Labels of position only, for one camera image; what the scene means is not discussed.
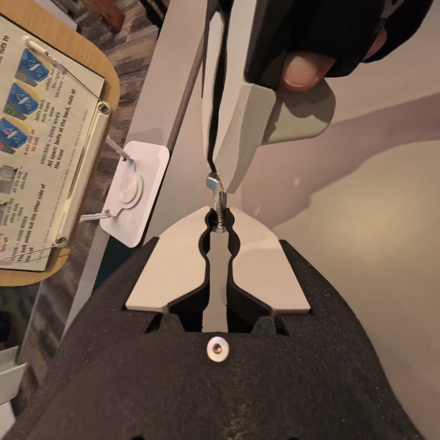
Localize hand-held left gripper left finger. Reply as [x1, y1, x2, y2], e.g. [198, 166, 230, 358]
[125, 206, 212, 332]

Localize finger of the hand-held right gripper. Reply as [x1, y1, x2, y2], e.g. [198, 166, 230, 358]
[210, 0, 276, 194]
[202, 0, 225, 172]

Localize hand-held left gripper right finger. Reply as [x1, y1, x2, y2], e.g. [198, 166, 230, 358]
[225, 206, 312, 333]

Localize silver hex bolt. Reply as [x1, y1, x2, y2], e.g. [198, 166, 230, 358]
[206, 173, 228, 227]

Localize person's right hand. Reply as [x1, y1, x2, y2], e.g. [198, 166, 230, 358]
[281, 29, 390, 90]

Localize white page holder bar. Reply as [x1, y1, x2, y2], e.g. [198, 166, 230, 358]
[52, 101, 111, 248]

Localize white box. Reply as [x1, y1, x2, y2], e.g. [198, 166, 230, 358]
[0, 345, 26, 427]

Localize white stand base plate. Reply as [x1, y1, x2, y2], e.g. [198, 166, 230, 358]
[99, 140, 171, 248]

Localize wooden post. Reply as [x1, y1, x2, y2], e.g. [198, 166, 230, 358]
[81, 0, 126, 35]

